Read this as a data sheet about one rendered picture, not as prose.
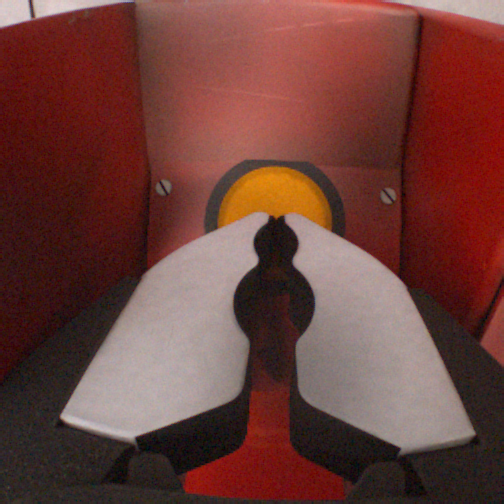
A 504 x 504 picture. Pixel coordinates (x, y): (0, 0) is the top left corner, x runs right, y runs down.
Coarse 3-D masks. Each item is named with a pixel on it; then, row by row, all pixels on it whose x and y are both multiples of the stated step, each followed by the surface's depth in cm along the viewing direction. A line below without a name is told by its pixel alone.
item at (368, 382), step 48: (288, 240) 11; (336, 240) 10; (336, 288) 8; (384, 288) 8; (336, 336) 7; (384, 336) 7; (336, 384) 6; (384, 384) 6; (432, 384) 6; (336, 432) 6; (384, 432) 5; (432, 432) 5
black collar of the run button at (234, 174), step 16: (256, 160) 14; (272, 160) 14; (224, 176) 14; (240, 176) 14; (320, 176) 14; (224, 192) 14; (336, 192) 14; (208, 208) 14; (336, 208) 14; (208, 224) 14; (336, 224) 14; (272, 288) 14; (288, 288) 14
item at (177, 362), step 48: (240, 240) 10; (144, 288) 8; (192, 288) 8; (240, 288) 9; (144, 336) 7; (192, 336) 7; (240, 336) 7; (96, 384) 6; (144, 384) 6; (192, 384) 6; (240, 384) 6; (96, 432) 5; (144, 432) 5; (192, 432) 6; (240, 432) 6
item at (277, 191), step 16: (256, 176) 13; (272, 176) 13; (288, 176) 13; (304, 176) 14; (240, 192) 14; (256, 192) 13; (272, 192) 13; (288, 192) 13; (304, 192) 13; (320, 192) 14; (224, 208) 14; (240, 208) 14; (256, 208) 14; (272, 208) 13; (288, 208) 13; (304, 208) 13; (320, 208) 13; (224, 224) 14; (320, 224) 13; (272, 272) 14
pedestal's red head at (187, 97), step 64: (192, 0) 11; (256, 0) 11; (320, 0) 11; (0, 64) 5; (64, 64) 7; (128, 64) 11; (192, 64) 12; (256, 64) 12; (320, 64) 12; (384, 64) 12; (448, 64) 9; (0, 128) 6; (64, 128) 8; (128, 128) 12; (192, 128) 13; (256, 128) 13; (320, 128) 13; (384, 128) 13; (448, 128) 10; (0, 192) 6; (64, 192) 8; (128, 192) 12; (192, 192) 14; (384, 192) 14; (448, 192) 10; (0, 256) 6; (64, 256) 8; (128, 256) 13; (384, 256) 14; (448, 256) 10; (0, 320) 6; (64, 320) 8; (256, 320) 14; (0, 384) 6; (256, 384) 14
